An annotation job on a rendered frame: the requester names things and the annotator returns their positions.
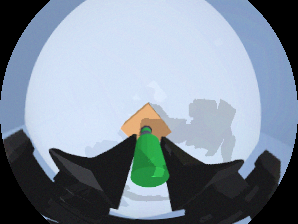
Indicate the dark grey marker with green band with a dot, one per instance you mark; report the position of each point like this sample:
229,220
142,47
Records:
145,130

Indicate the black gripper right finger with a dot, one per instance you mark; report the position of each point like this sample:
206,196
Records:
188,177

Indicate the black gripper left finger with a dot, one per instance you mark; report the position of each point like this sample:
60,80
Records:
106,172

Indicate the tan wooden block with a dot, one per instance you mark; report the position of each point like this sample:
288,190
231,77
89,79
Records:
145,117

